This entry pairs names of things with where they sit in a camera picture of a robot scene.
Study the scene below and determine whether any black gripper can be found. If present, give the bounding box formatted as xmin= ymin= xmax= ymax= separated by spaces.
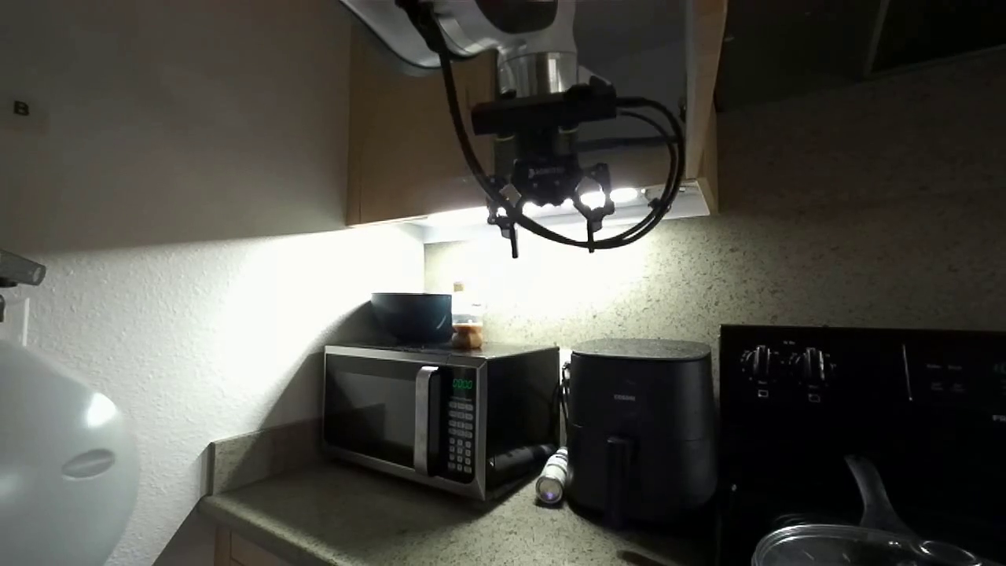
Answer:
xmin=487 ymin=123 xmax=616 ymax=262

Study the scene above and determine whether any long under-cabinet light strip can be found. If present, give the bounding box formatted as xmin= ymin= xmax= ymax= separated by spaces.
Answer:
xmin=422 ymin=180 xmax=716 ymax=245

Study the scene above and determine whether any white-faced cabinet door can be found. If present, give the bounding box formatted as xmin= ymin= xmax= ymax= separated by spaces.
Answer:
xmin=574 ymin=0 xmax=734 ymax=219

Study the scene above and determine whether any small wooden cabinet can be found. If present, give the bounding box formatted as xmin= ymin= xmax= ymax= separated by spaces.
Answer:
xmin=713 ymin=0 xmax=1006 ymax=115

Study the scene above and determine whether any smooth grey cabinet panel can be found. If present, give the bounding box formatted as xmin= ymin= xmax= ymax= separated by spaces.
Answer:
xmin=0 ymin=0 xmax=356 ymax=257

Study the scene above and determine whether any black pan with lid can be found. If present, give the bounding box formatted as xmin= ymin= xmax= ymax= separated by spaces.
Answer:
xmin=747 ymin=452 xmax=994 ymax=566

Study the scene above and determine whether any glass jar with amber contents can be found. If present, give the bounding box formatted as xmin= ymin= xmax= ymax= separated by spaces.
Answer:
xmin=450 ymin=279 xmax=491 ymax=357

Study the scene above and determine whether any dark round bowl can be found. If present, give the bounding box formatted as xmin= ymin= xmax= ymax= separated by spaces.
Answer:
xmin=367 ymin=291 xmax=459 ymax=349

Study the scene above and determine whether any black air fryer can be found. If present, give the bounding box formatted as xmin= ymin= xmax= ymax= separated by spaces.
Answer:
xmin=559 ymin=338 xmax=722 ymax=534

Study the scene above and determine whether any stainless black microwave oven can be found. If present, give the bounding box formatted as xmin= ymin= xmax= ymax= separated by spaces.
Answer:
xmin=319 ymin=338 xmax=565 ymax=514

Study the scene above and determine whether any small white bottle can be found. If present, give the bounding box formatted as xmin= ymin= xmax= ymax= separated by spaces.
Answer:
xmin=534 ymin=445 xmax=574 ymax=510

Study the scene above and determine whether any black kitchen stove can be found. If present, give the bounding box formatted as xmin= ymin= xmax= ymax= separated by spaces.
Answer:
xmin=713 ymin=321 xmax=1006 ymax=566

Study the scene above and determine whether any white rounded plastic housing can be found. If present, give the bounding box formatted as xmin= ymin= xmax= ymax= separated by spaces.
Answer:
xmin=0 ymin=338 xmax=144 ymax=566

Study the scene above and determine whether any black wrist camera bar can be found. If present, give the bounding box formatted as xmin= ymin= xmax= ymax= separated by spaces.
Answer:
xmin=469 ymin=82 xmax=621 ymax=139

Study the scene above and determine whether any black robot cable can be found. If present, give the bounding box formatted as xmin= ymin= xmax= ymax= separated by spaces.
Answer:
xmin=397 ymin=0 xmax=692 ymax=254

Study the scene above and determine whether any wooden wall cabinet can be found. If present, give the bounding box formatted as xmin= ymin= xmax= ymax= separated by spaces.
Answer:
xmin=344 ymin=0 xmax=734 ymax=230

